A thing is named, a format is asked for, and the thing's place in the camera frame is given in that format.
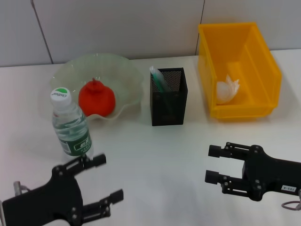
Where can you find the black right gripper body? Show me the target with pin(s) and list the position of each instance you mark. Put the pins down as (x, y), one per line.
(270, 171)

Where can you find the white paper ball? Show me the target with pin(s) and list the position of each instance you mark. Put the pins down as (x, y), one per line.
(225, 91)

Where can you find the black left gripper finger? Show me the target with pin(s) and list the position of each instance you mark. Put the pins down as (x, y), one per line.
(116, 196)
(98, 160)

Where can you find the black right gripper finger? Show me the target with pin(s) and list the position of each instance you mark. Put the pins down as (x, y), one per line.
(215, 150)
(212, 176)

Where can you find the grey glitter pen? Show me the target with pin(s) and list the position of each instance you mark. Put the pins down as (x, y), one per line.
(164, 82)

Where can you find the black mesh pen holder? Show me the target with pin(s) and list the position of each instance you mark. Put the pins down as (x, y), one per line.
(176, 110)

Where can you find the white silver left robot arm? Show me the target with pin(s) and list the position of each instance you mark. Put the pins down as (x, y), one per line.
(2, 214)

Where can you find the yellow plastic bin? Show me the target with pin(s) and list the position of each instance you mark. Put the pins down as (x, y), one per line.
(237, 54)

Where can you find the clear green-label water bottle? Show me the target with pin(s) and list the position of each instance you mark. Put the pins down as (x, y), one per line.
(70, 124)

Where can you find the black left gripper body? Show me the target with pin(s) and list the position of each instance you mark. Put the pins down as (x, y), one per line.
(44, 202)

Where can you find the pale green glass fruit plate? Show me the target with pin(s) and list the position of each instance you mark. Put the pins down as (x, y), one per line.
(117, 75)

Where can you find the red-orange toy orange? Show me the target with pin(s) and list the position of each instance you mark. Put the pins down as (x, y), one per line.
(96, 99)

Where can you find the mint green pen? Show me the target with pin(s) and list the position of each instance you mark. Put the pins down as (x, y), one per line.
(157, 80)

